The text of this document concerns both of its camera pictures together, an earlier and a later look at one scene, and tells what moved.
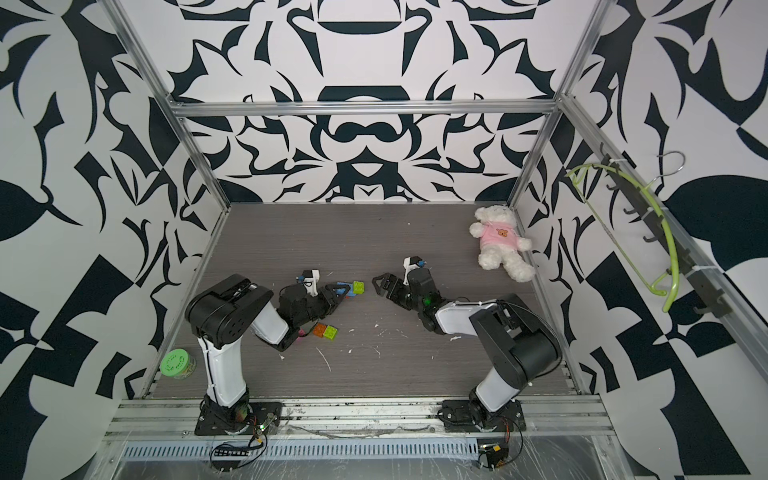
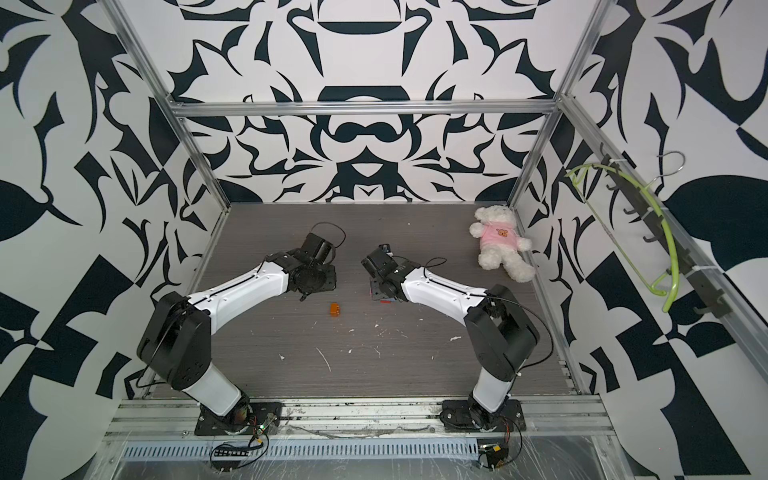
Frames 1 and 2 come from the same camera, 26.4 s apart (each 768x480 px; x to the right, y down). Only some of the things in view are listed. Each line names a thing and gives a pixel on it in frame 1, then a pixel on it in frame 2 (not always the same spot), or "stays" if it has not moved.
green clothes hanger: [676, 274] stays
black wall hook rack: [665, 233] stays
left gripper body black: [316, 307] → [324, 279]
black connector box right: [495, 453] stays
